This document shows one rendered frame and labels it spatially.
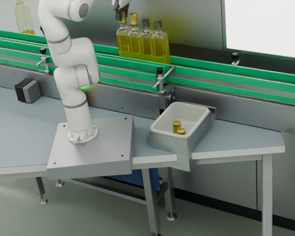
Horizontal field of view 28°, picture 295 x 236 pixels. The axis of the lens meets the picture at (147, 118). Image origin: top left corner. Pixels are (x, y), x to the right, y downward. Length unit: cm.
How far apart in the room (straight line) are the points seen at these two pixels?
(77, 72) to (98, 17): 66
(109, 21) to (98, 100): 40
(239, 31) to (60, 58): 76
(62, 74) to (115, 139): 33
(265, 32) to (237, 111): 34
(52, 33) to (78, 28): 84
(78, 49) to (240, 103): 70
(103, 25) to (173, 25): 40
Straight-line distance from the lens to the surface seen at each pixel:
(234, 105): 241
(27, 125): 265
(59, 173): 226
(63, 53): 215
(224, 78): 239
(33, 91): 280
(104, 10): 279
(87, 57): 216
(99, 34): 287
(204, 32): 253
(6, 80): 296
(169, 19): 258
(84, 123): 232
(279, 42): 242
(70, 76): 222
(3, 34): 311
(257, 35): 244
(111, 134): 236
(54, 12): 210
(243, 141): 235
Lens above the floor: 211
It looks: 32 degrees down
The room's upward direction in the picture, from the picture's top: 7 degrees counter-clockwise
